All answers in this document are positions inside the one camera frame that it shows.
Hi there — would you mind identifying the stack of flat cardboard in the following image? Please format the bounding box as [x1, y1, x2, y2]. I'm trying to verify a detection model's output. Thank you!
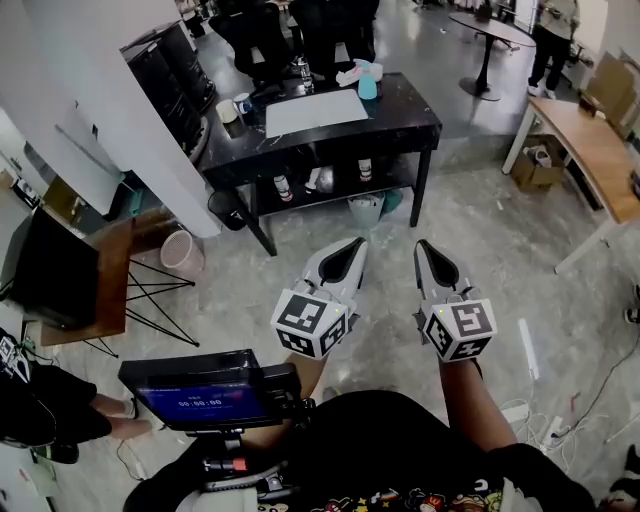
[583, 49, 640, 139]

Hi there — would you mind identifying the white rectangular basin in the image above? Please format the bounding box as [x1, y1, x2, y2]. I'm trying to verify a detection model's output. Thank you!
[264, 88, 370, 139]

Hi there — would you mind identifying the plain white cup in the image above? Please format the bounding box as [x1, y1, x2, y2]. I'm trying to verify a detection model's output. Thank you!
[215, 98, 245, 124]

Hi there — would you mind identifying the person's right forearm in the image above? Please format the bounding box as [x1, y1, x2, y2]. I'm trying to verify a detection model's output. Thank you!
[438, 356, 519, 454]

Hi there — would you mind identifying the white power strip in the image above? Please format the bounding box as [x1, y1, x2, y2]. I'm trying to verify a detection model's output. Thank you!
[541, 414, 565, 447]

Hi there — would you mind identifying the black cabinet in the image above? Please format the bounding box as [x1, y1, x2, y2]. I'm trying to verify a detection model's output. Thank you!
[119, 21, 217, 154]

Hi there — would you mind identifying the person's black printed shirt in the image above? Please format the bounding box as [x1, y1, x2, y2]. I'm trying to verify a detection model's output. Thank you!
[123, 389, 597, 512]

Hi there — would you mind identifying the black mesh waste bin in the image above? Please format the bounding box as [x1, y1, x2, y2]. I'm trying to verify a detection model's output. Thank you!
[207, 189, 247, 232]

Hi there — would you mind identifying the round dark pedestal table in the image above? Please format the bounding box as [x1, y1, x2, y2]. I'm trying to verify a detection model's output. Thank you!
[448, 11, 537, 102]

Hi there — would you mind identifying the open cardboard box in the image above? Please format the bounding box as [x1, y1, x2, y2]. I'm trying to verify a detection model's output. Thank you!
[510, 133, 567, 193]

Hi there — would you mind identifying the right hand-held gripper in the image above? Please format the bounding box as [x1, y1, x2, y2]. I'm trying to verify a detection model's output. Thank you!
[412, 239, 498, 363]

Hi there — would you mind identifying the black marble table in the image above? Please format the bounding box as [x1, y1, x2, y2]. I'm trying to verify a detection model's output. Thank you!
[197, 72, 444, 257]

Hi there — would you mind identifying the white waste bin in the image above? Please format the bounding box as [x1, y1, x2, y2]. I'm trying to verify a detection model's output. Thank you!
[347, 192, 387, 231]

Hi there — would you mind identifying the wooden wire-leg side table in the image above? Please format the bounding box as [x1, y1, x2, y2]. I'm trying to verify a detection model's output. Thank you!
[39, 209, 201, 359]

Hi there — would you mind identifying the small chest-mounted screen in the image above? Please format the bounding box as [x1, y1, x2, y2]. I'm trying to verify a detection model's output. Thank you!
[117, 348, 302, 434]

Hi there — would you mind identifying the black monitor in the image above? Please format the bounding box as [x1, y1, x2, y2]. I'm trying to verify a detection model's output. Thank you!
[8, 206, 101, 330]

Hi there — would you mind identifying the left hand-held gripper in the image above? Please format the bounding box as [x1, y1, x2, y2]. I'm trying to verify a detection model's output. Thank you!
[270, 237, 369, 360]

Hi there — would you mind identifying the black office chair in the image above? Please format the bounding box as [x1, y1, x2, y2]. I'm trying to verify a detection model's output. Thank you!
[288, 0, 377, 79]
[208, 0, 292, 94]

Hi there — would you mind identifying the long wooden desk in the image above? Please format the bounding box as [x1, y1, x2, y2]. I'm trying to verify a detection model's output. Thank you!
[501, 94, 640, 275]

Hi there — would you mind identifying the teal and pink spray bottle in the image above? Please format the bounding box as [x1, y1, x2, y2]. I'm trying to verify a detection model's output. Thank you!
[353, 58, 384, 101]

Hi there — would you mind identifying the pink waste basket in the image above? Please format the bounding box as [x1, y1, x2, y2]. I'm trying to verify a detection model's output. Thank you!
[159, 229, 207, 277]

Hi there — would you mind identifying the black screen mount bracket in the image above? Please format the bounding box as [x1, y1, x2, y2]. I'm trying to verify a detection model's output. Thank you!
[198, 428, 302, 503]

